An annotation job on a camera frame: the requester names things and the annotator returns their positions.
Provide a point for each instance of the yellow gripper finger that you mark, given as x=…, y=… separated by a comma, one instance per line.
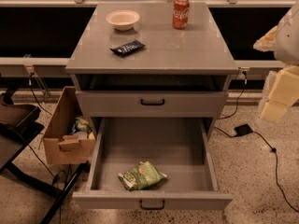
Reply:
x=273, y=112
x=285, y=90

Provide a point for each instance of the green jalapeno chip bag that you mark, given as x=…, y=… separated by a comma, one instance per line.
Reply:
x=143, y=176

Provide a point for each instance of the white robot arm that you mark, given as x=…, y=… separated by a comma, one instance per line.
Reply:
x=287, y=40

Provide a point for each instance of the open grey middle drawer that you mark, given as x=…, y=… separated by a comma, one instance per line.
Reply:
x=177, y=147

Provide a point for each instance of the grey drawer cabinet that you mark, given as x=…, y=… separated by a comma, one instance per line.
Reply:
x=195, y=58

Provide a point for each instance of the closed grey upper drawer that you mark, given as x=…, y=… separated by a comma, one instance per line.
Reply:
x=152, y=104

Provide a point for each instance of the black power adapter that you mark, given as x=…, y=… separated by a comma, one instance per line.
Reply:
x=243, y=130

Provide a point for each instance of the red coca-cola can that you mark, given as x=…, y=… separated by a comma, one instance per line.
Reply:
x=180, y=13

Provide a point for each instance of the dark blue snack bar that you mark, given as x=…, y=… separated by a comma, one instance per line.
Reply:
x=128, y=49

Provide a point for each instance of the white paper bowl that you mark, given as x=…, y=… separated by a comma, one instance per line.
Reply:
x=123, y=20

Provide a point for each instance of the snack bags in box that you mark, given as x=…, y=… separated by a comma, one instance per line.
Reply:
x=82, y=126

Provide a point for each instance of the cardboard box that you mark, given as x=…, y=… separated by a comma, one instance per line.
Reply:
x=61, y=146

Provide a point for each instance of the grey metal railing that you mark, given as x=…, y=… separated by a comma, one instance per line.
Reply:
x=34, y=66

